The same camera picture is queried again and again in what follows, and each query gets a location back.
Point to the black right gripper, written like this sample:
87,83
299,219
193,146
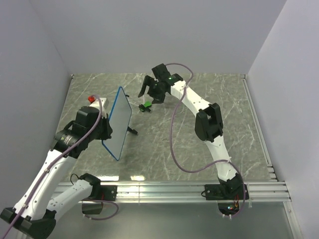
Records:
148,81

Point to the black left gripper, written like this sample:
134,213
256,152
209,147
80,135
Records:
108,130

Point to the green whiteboard eraser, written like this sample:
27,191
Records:
146,107

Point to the blue framed whiteboard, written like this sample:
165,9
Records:
119,120

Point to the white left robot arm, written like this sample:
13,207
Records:
37,212

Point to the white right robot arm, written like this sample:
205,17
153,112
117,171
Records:
208,126

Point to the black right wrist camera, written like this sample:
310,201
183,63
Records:
161,72

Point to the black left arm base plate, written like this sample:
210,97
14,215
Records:
106,198

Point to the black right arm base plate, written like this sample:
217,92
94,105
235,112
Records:
227,201

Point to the aluminium right side rail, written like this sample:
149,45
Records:
270,167

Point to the aluminium rail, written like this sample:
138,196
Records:
270,167
190,191

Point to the aluminium front rail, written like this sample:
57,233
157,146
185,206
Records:
190,191

